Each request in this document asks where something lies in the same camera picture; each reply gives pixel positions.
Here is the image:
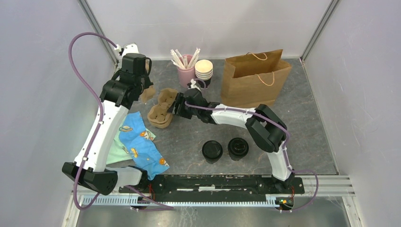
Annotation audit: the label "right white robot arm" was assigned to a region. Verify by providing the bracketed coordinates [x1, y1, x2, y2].
[167, 88, 295, 193]

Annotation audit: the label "brown paper takeout bag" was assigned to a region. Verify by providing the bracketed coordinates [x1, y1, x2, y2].
[220, 49, 292, 108]

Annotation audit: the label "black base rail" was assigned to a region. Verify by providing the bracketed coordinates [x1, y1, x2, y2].
[134, 175, 305, 202]

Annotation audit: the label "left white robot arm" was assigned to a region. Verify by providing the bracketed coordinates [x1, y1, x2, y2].
[62, 53, 152, 195]

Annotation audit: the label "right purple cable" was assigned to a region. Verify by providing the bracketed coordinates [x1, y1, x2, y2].
[184, 78, 320, 214]

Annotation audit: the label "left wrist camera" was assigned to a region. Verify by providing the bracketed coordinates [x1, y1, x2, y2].
[114, 43, 139, 62]

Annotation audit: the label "stack of paper cups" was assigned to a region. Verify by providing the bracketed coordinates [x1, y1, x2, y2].
[195, 60, 213, 88]

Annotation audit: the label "pink metal utensil cup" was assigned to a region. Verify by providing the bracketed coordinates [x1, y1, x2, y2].
[177, 54, 196, 88]

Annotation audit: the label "wooden stirrers in wrappers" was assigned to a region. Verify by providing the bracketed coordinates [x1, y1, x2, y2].
[170, 48, 200, 70]

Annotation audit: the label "green patterned cloth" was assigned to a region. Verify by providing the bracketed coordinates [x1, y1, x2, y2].
[105, 128, 157, 165]

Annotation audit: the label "blue patterned cloth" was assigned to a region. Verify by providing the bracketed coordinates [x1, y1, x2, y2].
[119, 112, 169, 180]

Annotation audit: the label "black paper coffee cup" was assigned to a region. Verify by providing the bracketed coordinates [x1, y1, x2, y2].
[227, 137, 250, 162]

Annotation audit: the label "brown cardboard cup carriers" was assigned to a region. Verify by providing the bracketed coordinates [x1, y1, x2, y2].
[147, 88, 178, 129]

